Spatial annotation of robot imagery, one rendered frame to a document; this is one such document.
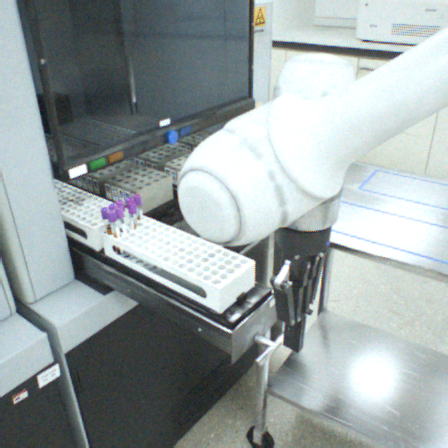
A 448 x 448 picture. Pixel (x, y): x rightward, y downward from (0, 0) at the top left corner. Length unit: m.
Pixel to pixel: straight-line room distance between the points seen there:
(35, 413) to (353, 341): 0.96
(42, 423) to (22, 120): 0.57
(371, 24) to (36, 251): 2.49
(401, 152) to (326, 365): 1.90
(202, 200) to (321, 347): 1.15
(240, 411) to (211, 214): 1.32
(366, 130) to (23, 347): 0.70
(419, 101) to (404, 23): 2.58
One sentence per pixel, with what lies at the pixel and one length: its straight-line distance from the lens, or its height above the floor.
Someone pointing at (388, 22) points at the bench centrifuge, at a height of 1.02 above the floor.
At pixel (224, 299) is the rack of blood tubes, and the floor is 0.84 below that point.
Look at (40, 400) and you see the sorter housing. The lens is 0.99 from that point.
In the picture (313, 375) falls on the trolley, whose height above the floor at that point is 0.28.
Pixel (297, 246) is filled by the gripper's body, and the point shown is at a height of 0.98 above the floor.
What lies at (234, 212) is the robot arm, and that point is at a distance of 0.38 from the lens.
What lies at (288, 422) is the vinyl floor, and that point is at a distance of 1.66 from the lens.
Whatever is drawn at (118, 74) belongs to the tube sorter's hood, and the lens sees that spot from 0.95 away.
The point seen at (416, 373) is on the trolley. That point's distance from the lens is 1.50.
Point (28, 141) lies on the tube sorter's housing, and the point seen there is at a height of 1.05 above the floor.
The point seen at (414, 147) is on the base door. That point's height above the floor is 0.34.
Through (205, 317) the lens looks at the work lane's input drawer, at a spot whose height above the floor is 0.80.
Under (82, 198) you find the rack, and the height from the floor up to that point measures 0.86.
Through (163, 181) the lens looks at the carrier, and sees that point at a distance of 1.08.
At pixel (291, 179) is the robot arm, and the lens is 0.39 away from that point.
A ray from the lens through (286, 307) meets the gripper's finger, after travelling 0.67.
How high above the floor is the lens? 1.31
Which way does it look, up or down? 30 degrees down
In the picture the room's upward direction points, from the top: 1 degrees counter-clockwise
